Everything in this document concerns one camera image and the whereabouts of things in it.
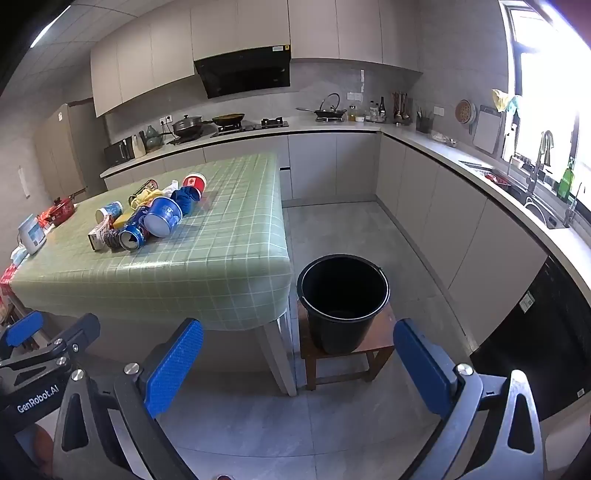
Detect red enamel pot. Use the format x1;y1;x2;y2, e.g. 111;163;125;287
48;196;77;226

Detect kitchen window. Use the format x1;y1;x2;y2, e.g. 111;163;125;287
501;0;591;195

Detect beige refrigerator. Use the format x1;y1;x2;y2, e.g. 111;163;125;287
34;102;107;204

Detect green detergent bottle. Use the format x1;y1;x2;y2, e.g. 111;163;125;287
560;157;576;199

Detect red paper cup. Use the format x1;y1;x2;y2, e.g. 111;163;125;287
182;173;207;200

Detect green checked tablecloth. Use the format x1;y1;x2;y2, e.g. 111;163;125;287
10;152;295;331

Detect black plastic bucket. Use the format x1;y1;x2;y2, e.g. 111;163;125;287
296;254;391;355

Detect white table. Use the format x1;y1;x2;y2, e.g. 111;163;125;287
46;316;298;398

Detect black range hood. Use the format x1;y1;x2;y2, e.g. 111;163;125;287
193;45;291;99

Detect steel kitchen faucet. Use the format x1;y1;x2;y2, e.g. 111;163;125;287
526;130;555;195

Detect beige lower kitchen cabinets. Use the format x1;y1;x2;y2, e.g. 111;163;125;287
100;121;591;356

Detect steel kitchen sink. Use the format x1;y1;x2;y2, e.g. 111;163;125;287
524;194;571;230

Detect dark pot with lid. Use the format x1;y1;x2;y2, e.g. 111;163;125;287
172;115;205;137

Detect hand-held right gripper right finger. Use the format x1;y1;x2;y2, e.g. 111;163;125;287
393;318;548;480

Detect brown wooden stool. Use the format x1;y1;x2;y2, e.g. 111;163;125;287
298;302;398;392

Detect black microwave oven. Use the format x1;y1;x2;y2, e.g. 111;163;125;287
104;140;137;168

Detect beige upper cabinets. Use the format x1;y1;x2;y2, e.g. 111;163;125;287
90;0;423;118

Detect large blue cup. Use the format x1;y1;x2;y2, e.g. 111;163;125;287
142;196;184;238

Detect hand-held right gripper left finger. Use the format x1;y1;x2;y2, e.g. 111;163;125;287
53;318;205;480

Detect black dishwasher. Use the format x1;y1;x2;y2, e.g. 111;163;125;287
471;256;591;423

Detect round brown colander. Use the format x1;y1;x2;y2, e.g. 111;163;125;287
455;99;476;127

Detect blue drink can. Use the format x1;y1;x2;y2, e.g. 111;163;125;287
119;220;149;251

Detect black yellow printed can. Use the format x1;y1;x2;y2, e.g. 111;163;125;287
128;179;159;204

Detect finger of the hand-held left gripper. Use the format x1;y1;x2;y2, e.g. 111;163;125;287
45;313;101;366
0;310;45;366

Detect white cutting board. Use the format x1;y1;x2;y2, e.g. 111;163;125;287
472;105;502;154

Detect wooden utensil holder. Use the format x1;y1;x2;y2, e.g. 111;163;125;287
392;91;411;125

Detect white screen device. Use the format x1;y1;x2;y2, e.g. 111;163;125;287
17;215;47;256

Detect blue white paper cup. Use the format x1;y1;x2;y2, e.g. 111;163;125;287
95;201;124;225

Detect small white box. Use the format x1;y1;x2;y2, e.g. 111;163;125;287
88;217;114;252

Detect ceiling light strip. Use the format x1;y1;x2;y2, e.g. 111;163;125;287
30;18;62;48

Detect frying pan with glass lid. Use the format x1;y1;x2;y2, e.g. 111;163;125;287
295;93;348;123

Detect black gas stove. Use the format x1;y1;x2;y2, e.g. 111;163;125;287
211;120;289;138

